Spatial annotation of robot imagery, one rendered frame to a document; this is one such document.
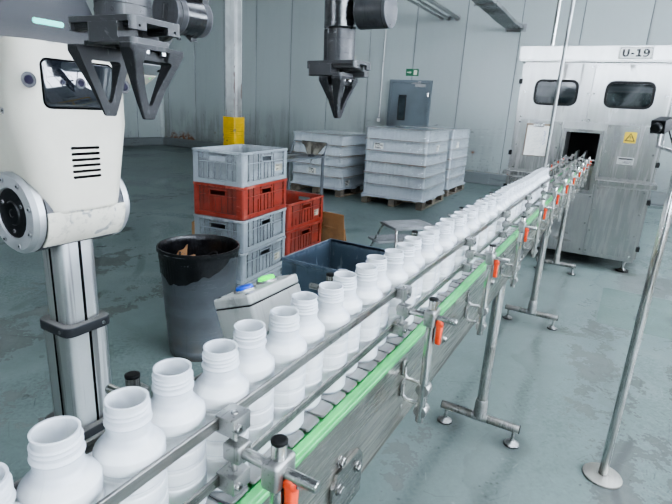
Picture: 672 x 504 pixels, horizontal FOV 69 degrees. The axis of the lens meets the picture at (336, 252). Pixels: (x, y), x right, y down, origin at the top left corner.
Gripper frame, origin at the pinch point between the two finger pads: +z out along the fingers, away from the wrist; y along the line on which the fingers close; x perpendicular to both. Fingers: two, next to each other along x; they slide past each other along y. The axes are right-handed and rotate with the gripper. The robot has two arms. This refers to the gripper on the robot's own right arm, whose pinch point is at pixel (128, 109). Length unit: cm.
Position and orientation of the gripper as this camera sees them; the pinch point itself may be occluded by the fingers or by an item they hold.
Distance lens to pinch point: 61.7
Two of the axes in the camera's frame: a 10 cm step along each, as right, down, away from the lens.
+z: -0.6, 9.6, 2.8
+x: 4.9, -2.1, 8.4
